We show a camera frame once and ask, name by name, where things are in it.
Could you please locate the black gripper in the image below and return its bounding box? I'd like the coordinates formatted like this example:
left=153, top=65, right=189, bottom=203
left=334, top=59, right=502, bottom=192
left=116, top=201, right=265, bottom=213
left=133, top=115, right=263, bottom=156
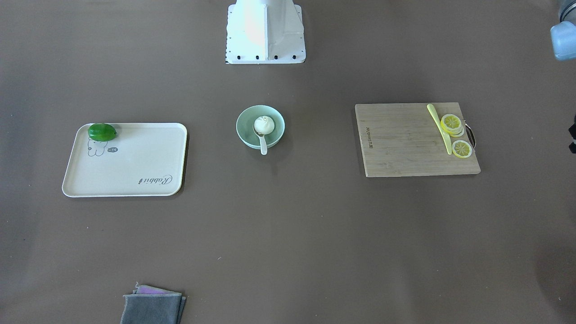
left=568, top=117, right=576, bottom=154

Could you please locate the white ceramic spoon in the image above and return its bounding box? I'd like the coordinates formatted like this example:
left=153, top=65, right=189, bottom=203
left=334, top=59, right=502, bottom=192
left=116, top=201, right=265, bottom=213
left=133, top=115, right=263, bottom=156
left=253, top=126, right=268, bottom=155

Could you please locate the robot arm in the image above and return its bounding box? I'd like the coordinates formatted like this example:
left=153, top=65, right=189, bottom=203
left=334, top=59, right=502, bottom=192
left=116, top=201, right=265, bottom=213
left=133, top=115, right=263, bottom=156
left=550, top=0, right=576, bottom=61

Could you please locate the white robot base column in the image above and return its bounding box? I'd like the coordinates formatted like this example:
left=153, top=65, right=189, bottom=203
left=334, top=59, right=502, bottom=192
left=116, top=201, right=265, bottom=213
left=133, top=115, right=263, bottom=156
left=225, top=0, right=306, bottom=64

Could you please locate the light green bowl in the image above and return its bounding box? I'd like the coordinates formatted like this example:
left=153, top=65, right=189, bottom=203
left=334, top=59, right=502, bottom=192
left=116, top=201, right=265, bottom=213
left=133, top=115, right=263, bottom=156
left=236, top=105, right=285, bottom=150

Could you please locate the lemon slice upper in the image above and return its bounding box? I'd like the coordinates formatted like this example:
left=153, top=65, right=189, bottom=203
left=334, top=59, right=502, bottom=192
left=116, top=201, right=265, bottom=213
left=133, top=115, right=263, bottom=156
left=452, top=140, right=473, bottom=158

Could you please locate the lemon slice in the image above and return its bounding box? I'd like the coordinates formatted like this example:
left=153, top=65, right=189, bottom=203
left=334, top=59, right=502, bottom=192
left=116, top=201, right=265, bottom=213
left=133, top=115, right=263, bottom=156
left=452, top=140, right=473, bottom=158
left=440, top=113, right=465, bottom=138

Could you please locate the lemon slice lower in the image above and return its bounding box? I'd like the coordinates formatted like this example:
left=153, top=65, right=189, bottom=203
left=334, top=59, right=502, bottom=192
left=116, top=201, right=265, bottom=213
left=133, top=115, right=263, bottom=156
left=440, top=113, right=465, bottom=138

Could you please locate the yellow plastic knife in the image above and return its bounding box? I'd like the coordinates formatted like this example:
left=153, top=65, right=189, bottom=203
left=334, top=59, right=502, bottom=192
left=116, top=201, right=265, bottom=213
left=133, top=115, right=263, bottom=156
left=427, top=104, right=453, bottom=155

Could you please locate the wooden cutting board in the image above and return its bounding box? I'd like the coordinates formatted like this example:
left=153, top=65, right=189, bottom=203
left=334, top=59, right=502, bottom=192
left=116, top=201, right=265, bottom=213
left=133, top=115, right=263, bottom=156
left=355, top=103, right=481, bottom=178

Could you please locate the white rabbit tray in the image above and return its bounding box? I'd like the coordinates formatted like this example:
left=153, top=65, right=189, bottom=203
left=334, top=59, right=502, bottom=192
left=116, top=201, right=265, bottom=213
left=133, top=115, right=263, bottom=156
left=62, top=123, right=189, bottom=198

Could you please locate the grey folded cloth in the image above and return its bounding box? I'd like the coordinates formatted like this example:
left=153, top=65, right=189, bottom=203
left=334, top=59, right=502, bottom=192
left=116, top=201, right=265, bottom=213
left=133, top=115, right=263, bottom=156
left=121, top=284, right=187, bottom=324

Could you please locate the green lime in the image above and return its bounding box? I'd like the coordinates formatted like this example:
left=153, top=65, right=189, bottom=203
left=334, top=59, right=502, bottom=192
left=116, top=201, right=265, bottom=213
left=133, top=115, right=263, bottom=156
left=88, top=123, right=117, bottom=142

